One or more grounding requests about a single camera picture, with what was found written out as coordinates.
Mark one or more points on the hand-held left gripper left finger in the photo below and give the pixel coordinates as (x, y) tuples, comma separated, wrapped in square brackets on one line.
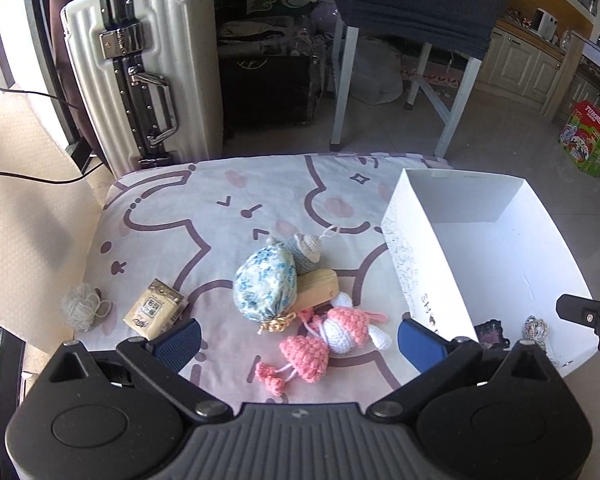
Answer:
[(177, 342)]

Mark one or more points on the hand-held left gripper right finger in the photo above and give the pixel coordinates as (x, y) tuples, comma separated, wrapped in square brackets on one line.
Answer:
[(420, 345)]

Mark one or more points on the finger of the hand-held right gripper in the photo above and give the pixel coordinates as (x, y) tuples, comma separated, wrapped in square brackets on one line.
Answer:
[(587, 314)]

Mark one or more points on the white cardboard box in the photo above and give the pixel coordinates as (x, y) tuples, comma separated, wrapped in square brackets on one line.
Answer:
[(505, 260)]

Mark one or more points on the white yarn ball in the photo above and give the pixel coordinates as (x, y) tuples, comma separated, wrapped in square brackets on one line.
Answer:
[(80, 307)]

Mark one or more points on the blue floral fabric pouch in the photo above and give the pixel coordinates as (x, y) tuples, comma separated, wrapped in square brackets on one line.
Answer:
[(265, 280)]

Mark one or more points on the beige tissue packet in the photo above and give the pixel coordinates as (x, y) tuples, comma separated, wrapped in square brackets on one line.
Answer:
[(152, 310)]

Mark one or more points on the silver beaded ornament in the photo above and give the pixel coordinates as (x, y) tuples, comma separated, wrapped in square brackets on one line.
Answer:
[(535, 327)]

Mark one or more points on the small black ornament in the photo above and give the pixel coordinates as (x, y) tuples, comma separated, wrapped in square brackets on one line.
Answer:
[(490, 332)]

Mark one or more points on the pink white crochet doll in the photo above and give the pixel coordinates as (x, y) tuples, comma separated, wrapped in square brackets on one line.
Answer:
[(340, 330)]

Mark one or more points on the printed cartoon blanket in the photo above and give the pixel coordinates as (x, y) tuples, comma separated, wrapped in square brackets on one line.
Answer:
[(220, 240)]

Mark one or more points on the light wooden block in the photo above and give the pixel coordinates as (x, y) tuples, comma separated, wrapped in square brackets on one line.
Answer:
[(317, 287)]

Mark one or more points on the green printed carton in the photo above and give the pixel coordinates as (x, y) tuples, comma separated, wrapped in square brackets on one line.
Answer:
[(587, 145)]

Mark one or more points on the blue grey crochet doll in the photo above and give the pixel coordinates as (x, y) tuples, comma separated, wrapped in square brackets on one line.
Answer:
[(305, 252)]

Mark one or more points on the cream kitchen cabinet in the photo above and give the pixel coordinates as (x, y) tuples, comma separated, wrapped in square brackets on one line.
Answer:
[(520, 65)]

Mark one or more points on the black case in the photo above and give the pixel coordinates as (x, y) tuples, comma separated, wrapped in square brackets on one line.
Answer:
[(265, 95)]

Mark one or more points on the patterned floor mat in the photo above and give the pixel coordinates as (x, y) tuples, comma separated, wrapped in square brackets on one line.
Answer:
[(430, 75)]

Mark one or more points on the white countertop appliance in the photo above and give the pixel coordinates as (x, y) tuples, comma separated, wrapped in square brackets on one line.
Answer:
[(544, 22)]

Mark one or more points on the white ribbed suitcase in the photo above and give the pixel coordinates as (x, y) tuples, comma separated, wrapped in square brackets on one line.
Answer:
[(180, 60)]

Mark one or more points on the dark knitted table cloth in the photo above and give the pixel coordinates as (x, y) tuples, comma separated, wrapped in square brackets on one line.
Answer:
[(420, 5)]

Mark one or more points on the green patterned cloth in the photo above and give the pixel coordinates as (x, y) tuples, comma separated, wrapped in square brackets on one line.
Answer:
[(275, 2)]

